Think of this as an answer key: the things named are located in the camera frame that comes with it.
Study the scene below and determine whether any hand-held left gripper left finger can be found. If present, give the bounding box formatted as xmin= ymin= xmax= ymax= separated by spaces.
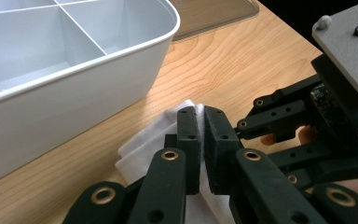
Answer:
xmin=164 ymin=105 xmax=201 ymax=196

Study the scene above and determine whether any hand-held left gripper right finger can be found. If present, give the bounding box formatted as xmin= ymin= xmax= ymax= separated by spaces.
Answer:
xmin=203 ymin=105 xmax=244 ymax=196

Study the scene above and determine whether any white sock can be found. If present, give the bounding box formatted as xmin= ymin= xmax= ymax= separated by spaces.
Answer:
xmin=115 ymin=98 xmax=238 ymax=224

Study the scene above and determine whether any white divided storage box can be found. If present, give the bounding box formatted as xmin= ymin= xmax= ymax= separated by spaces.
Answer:
xmin=0 ymin=0 xmax=182 ymax=189

